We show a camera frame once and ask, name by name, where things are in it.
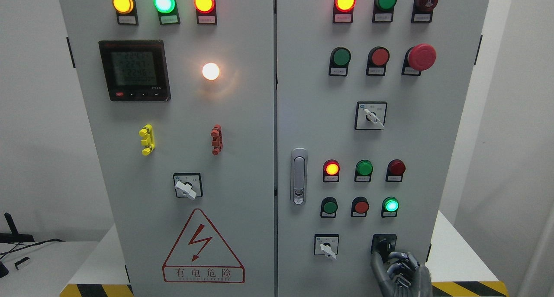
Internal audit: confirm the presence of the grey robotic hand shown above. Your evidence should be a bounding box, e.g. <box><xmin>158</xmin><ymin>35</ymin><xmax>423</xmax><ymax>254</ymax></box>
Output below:
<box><xmin>370</xmin><ymin>252</ymin><xmax>433</xmax><ymax>297</ymax></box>

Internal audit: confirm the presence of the black rotary knob switch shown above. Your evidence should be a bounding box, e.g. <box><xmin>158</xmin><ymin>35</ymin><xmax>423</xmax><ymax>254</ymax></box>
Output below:
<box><xmin>370</xmin><ymin>234</ymin><xmax>396</xmax><ymax>259</ymax></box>

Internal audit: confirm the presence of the white platform with hazard stripes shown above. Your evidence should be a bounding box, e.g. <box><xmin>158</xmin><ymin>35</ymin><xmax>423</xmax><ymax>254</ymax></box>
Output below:
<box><xmin>61</xmin><ymin>213</ymin><xmax>509</xmax><ymax>297</ymax></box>

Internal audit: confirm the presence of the green push button lower right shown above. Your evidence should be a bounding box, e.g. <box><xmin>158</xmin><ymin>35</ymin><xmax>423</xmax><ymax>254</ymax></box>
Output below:
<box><xmin>380</xmin><ymin>197</ymin><xmax>399</xmax><ymax>218</ymax></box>

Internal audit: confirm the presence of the green push button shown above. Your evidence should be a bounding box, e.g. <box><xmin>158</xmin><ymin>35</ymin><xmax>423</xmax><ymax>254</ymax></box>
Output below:
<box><xmin>328</xmin><ymin>47</ymin><xmax>351</xmax><ymax>77</ymax></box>
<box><xmin>320</xmin><ymin>197</ymin><xmax>338</xmax><ymax>218</ymax></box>
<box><xmin>380</xmin><ymin>197</ymin><xmax>399</xmax><ymax>218</ymax></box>

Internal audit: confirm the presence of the red push button lower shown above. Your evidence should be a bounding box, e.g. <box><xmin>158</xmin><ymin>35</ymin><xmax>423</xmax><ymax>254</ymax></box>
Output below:
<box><xmin>351</xmin><ymin>197</ymin><xmax>370</xmax><ymax>217</ymax></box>

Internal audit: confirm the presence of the red push button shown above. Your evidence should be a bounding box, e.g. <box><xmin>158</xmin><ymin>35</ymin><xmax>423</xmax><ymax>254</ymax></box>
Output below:
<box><xmin>366</xmin><ymin>46</ymin><xmax>390</xmax><ymax>76</ymax></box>
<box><xmin>351</xmin><ymin>197</ymin><xmax>370</xmax><ymax>217</ymax></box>

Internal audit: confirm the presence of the green push button lower left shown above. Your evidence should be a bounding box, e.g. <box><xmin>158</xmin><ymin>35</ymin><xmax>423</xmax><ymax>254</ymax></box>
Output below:
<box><xmin>320</xmin><ymin>197</ymin><xmax>338</xmax><ymax>218</ymax></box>

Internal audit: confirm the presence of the red indicator middle right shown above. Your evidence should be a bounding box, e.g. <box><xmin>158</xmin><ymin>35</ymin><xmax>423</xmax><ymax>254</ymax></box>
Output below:
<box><xmin>386</xmin><ymin>159</ymin><xmax>407</xmax><ymax>182</ymax></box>

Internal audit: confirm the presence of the green indicator middle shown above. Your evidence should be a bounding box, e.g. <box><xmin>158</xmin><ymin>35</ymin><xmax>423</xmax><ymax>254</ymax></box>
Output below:
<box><xmin>354</xmin><ymin>159</ymin><xmax>374</xmax><ymax>183</ymax></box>

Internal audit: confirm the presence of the red lit indicator middle left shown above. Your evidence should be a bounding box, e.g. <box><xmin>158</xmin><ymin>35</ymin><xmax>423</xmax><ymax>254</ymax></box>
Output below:
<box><xmin>322</xmin><ymin>159</ymin><xmax>340</xmax><ymax>183</ymax></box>

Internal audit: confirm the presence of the grey electrical control cabinet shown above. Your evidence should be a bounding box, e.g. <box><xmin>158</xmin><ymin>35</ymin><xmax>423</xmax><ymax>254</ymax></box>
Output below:
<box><xmin>59</xmin><ymin>0</ymin><xmax>489</xmax><ymax>297</ymax></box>

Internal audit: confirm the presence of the red electrical hazard warning sticker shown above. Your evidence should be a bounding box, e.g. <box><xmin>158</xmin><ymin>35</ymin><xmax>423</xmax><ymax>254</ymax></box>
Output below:
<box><xmin>162</xmin><ymin>208</ymin><xmax>245</xmax><ymax>283</ymax></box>

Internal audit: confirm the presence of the red push button upper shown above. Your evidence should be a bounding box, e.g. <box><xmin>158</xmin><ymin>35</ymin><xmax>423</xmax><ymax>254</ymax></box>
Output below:
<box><xmin>366</xmin><ymin>46</ymin><xmax>390</xmax><ymax>76</ymax></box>

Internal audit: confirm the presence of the red emergency stop mushroom button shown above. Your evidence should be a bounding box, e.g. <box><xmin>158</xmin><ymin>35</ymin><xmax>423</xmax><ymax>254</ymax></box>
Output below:
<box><xmin>402</xmin><ymin>44</ymin><xmax>437</xmax><ymax>76</ymax></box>

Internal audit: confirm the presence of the red terminal connector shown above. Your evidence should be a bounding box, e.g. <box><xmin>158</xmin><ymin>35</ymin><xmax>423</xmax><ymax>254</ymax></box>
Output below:
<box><xmin>210</xmin><ymin>125</ymin><xmax>223</xmax><ymax>155</ymax></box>

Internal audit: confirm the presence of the green push button upper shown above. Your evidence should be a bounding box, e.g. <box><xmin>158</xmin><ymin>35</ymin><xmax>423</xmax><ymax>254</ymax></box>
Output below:
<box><xmin>328</xmin><ymin>47</ymin><xmax>351</xmax><ymax>77</ymax></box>

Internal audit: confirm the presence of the green indicator top right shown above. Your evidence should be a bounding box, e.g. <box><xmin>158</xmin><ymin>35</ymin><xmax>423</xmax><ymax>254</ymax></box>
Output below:
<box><xmin>372</xmin><ymin>0</ymin><xmax>397</xmax><ymax>23</ymax></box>

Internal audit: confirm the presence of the dark red buzzer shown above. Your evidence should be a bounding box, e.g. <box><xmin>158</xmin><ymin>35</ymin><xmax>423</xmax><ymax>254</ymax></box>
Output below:
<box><xmin>411</xmin><ymin>0</ymin><xmax>438</xmax><ymax>23</ymax></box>

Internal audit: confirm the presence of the white lit indicator lamp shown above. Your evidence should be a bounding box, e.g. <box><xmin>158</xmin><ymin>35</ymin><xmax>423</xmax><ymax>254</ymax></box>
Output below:
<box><xmin>202</xmin><ymin>62</ymin><xmax>220</xmax><ymax>81</ymax></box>

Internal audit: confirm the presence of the red lit indicator top right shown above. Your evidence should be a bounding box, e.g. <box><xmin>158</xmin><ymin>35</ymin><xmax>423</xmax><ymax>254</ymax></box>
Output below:
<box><xmin>332</xmin><ymin>0</ymin><xmax>356</xmax><ymax>23</ymax></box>

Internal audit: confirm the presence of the yellow terminal connector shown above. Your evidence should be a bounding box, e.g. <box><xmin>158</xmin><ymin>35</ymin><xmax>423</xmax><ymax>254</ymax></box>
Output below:
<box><xmin>138</xmin><ymin>125</ymin><xmax>155</xmax><ymax>156</ymax></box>

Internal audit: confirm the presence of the black digital power meter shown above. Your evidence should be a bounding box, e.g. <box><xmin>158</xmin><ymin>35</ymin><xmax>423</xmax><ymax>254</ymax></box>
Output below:
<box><xmin>98</xmin><ymin>40</ymin><xmax>171</xmax><ymax>102</ymax></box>

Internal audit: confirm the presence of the red lit indicator light left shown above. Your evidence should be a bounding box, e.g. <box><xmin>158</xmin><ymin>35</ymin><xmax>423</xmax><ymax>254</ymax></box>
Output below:
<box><xmin>194</xmin><ymin>0</ymin><xmax>217</xmax><ymax>25</ymax></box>

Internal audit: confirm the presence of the green lit indicator light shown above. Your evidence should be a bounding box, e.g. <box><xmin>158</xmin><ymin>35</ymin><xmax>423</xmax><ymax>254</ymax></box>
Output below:
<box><xmin>154</xmin><ymin>0</ymin><xmax>180</xmax><ymax>25</ymax></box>

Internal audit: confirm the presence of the small white black adapter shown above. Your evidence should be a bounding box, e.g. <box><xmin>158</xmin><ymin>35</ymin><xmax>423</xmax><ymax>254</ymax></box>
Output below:
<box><xmin>14</xmin><ymin>256</ymin><xmax>30</xmax><ymax>271</ymax></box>

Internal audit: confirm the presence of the yellow indicator light top left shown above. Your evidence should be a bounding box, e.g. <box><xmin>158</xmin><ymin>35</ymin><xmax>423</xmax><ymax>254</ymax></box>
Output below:
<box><xmin>112</xmin><ymin>0</ymin><xmax>139</xmax><ymax>26</ymax></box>

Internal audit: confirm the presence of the black device with antenna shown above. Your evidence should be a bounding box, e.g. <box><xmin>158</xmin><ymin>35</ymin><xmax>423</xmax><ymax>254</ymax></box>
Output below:
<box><xmin>0</xmin><ymin>213</ymin><xmax>35</xmax><ymax>243</ymax></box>

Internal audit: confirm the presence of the white selector switch lower right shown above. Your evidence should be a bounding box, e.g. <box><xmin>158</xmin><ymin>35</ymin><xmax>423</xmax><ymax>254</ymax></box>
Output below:
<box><xmin>313</xmin><ymin>234</ymin><xmax>340</xmax><ymax>260</ymax></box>

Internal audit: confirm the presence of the white selector switch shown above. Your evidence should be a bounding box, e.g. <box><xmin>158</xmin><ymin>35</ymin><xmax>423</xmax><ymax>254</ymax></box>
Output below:
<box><xmin>313</xmin><ymin>234</ymin><xmax>340</xmax><ymax>260</ymax></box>
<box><xmin>354</xmin><ymin>101</ymin><xmax>388</xmax><ymax>130</ymax></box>

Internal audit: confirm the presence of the silver door latch handle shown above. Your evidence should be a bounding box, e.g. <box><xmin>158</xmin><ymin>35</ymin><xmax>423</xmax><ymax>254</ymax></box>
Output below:
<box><xmin>290</xmin><ymin>148</ymin><xmax>307</xmax><ymax>206</ymax></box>

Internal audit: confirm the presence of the white selector switch upper right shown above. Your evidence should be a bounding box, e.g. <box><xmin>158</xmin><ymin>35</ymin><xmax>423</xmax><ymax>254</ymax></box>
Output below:
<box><xmin>354</xmin><ymin>101</ymin><xmax>388</xmax><ymax>130</ymax></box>

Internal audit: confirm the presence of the white selector switch left door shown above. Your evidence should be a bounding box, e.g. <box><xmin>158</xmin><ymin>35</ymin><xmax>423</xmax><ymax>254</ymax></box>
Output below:
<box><xmin>173</xmin><ymin>172</ymin><xmax>203</xmax><ymax>200</ymax></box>

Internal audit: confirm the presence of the black cable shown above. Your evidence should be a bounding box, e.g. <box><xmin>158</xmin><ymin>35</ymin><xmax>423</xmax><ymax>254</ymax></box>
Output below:
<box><xmin>0</xmin><ymin>239</ymin><xmax>65</xmax><ymax>258</ymax></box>

